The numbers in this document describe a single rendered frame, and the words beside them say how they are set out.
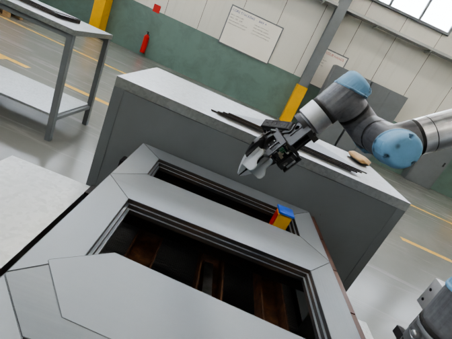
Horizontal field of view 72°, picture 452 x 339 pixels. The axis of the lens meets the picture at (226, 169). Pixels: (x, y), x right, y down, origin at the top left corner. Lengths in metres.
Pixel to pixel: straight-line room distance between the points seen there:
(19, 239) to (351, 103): 0.81
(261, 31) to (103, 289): 9.06
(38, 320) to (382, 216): 1.30
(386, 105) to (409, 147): 8.74
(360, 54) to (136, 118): 8.77
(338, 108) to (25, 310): 0.70
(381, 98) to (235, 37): 4.23
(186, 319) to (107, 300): 0.15
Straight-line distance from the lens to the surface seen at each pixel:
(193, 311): 0.67
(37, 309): 0.61
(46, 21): 2.91
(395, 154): 0.67
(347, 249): 1.56
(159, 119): 1.29
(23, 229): 0.90
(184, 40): 9.76
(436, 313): 0.53
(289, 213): 1.16
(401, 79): 10.10
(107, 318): 0.61
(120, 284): 0.66
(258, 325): 0.73
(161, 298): 0.67
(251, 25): 9.48
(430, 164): 10.58
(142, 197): 0.93
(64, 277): 0.66
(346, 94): 0.76
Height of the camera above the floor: 1.32
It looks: 20 degrees down
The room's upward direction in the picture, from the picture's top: 25 degrees clockwise
